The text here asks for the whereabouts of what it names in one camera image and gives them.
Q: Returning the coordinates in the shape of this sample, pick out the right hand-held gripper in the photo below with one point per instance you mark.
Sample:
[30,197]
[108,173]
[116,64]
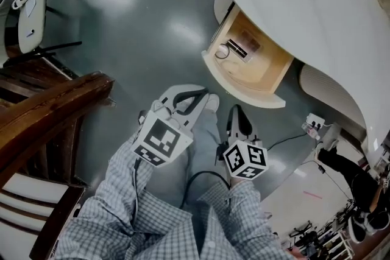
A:
[245,161]

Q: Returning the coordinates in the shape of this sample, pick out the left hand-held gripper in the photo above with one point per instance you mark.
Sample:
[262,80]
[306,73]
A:
[161,140]

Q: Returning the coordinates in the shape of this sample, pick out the large white fluted drawer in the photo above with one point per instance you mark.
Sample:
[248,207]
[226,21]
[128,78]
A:
[259,76]

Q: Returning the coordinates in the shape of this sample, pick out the white curved desk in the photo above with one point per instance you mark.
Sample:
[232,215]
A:
[304,9]

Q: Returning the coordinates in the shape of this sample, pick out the person's right forearm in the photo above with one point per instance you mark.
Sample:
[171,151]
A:
[237,213]

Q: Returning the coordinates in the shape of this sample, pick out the person's left forearm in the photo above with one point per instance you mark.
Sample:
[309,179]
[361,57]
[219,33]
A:
[122,179]

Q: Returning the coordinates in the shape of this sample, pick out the person's white shoe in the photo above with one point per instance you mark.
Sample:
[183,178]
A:
[212,102]

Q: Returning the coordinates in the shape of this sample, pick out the person's grey trousers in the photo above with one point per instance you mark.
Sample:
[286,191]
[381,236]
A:
[204,146]

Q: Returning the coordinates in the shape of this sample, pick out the red label small bottle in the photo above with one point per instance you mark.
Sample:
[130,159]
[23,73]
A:
[310,131]

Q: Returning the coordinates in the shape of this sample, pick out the black cylindrical tube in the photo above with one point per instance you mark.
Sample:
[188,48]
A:
[238,47]

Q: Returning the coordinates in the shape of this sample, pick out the white power strip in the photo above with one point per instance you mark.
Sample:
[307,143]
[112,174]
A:
[316,120]

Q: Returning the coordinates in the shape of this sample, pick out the clear makeup case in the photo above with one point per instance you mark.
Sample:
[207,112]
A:
[251,41]

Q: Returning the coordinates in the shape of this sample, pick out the person's checked shirt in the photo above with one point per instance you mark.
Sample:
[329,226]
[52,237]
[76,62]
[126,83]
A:
[152,228]

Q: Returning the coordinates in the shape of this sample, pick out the dark wooden armchair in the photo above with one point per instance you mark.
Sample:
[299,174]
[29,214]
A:
[45,106]

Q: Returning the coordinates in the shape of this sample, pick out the white seat black leg chair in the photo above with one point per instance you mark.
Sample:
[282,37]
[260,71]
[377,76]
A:
[30,27]

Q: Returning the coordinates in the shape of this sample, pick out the white paper sheet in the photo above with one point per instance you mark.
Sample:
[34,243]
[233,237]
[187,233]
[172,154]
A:
[31,6]

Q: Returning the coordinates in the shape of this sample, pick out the white seat cushion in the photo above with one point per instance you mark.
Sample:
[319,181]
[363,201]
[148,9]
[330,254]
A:
[27,191]

